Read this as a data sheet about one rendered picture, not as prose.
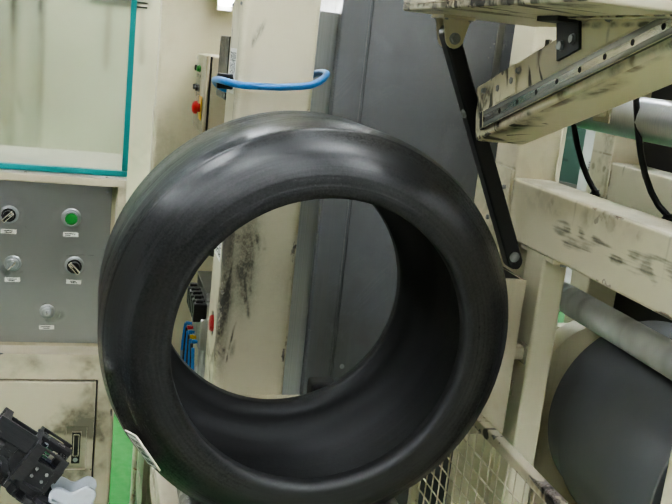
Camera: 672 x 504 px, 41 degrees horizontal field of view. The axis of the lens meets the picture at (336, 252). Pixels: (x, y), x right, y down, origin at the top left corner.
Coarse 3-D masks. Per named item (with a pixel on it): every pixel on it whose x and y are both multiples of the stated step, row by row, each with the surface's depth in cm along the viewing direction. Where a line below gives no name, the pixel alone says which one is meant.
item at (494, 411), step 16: (512, 272) 167; (512, 288) 161; (512, 304) 162; (512, 320) 163; (512, 336) 164; (512, 352) 164; (512, 368) 165; (496, 384) 165; (496, 400) 166; (496, 416) 167
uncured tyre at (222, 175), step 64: (256, 128) 118; (320, 128) 117; (192, 192) 112; (256, 192) 112; (320, 192) 114; (384, 192) 116; (448, 192) 121; (128, 256) 114; (192, 256) 112; (448, 256) 120; (128, 320) 113; (448, 320) 148; (128, 384) 115; (192, 384) 145; (384, 384) 153; (448, 384) 127; (192, 448) 118; (256, 448) 147; (320, 448) 149; (384, 448) 142; (448, 448) 128
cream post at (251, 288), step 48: (240, 0) 148; (288, 0) 147; (240, 48) 147; (288, 48) 148; (240, 96) 148; (288, 96) 150; (240, 240) 154; (288, 240) 156; (240, 288) 156; (288, 288) 158; (240, 336) 158; (240, 384) 160
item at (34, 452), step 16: (0, 416) 125; (0, 432) 123; (16, 432) 123; (32, 432) 125; (48, 432) 129; (0, 448) 124; (16, 448) 124; (32, 448) 124; (48, 448) 127; (64, 448) 128; (16, 464) 124; (32, 464) 123; (48, 464) 125; (64, 464) 124; (0, 480) 124; (16, 480) 123; (32, 480) 124; (48, 480) 125; (16, 496) 123; (32, 496) 124
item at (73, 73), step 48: (0, 0) 169; (48, 0) 171; (96, 0) 173; (0, 48) 171; (48, 48) 173; (96, 48) 175; (0, 96) 173; (48, 96) 175; (96, 96) 177; (0, 144) 175; (48, 144) 177; (96, 144) 179
